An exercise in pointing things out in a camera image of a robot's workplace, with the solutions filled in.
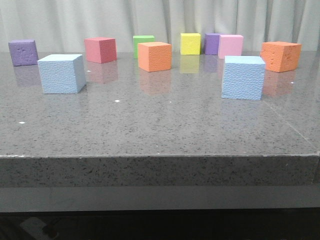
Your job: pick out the light blue foam cube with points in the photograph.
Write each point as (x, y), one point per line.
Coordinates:
(243, 77)
(62, 73)

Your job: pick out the orange foam cube centre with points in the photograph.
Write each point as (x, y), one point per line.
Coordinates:
(154, 56)

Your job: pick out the orange foam cube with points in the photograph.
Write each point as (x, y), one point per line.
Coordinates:
(154, 56)
(280, 56)

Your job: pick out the yellow foam cube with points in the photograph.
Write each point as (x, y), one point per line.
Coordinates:
(190, 43)

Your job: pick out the green foam cube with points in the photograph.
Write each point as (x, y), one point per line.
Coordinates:
(140, 39)

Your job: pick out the red foam cube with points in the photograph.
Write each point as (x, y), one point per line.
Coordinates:
(100, 49)

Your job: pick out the purple foam cube back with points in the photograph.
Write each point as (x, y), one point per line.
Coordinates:
(211, 43)

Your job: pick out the purple foam cube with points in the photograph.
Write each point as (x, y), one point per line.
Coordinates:
(23, 52)
(211, 43)

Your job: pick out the pink foam cube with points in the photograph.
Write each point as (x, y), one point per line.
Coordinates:
(230, 45)

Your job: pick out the orange foam cube right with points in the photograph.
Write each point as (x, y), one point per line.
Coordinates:
(280, 56)

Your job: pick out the grey curtain backdrop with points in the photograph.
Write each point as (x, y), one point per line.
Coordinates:
(62, 25)

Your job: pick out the purple foam cube left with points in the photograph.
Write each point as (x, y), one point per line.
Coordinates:
(23, 52)

